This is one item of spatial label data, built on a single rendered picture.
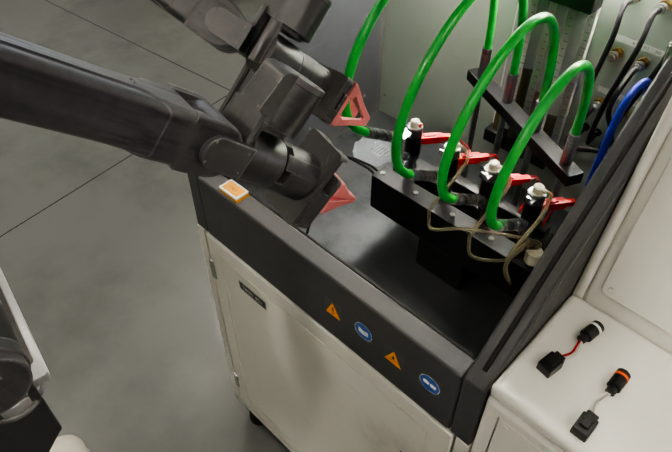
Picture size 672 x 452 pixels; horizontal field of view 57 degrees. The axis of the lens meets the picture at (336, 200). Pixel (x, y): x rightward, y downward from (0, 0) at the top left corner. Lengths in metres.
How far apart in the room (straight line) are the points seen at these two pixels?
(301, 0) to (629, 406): 0.67
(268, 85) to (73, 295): 1.84
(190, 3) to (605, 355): 0.73
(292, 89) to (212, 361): 1.54
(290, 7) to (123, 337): 1.59
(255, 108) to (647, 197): 0.55
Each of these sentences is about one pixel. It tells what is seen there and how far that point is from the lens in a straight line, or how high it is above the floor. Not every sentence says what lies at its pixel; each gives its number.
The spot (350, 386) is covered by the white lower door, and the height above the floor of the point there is 0.67.
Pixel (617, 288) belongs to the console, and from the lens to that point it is 1.00.
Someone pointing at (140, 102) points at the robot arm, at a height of 1.45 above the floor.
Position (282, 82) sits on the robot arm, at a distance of 0.61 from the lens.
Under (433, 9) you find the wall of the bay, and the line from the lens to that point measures 1.35.
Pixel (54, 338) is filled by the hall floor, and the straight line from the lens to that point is 2.29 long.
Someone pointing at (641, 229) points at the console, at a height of 1.12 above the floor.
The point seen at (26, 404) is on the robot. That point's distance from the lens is 0.91.
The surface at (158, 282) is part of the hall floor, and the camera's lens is 2.32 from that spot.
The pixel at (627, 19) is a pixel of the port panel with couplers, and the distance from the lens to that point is 1.14.
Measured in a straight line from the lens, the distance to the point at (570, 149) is 1.03.
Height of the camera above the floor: 1.74
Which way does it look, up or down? 44 degrees down
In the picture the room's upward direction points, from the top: straight up
